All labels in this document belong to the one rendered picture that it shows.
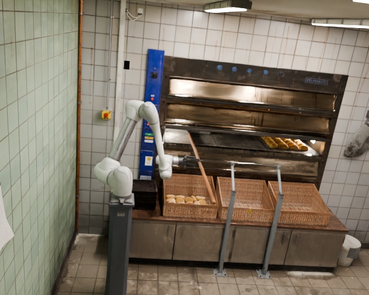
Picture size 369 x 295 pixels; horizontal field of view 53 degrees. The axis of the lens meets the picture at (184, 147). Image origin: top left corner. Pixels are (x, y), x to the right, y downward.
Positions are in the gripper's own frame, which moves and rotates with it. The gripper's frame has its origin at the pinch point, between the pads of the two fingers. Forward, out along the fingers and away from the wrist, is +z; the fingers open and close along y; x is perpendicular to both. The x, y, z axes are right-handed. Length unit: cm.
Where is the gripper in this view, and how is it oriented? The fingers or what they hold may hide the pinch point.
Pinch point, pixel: (199, 162)
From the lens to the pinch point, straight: 348.9
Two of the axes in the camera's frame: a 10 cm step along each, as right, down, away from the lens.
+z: 9.9, 0.8, 1.3
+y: -1.2, 9.4, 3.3
